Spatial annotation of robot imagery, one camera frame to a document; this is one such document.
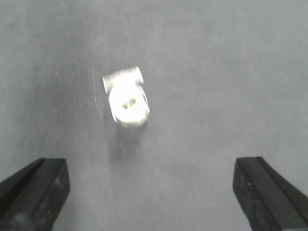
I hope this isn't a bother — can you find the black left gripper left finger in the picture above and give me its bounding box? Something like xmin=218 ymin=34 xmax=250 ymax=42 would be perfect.
xmin=0 ymin=158 xmax=70 ymax=231

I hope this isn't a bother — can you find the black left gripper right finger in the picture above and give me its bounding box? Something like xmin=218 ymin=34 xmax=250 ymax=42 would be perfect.
xmin=232 ymin=157 xmax=308 ymax=231

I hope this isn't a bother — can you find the metal valve with white cap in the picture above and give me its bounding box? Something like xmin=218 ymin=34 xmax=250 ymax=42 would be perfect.
xmin=103 ymin=66 xmax=150 ymax=128

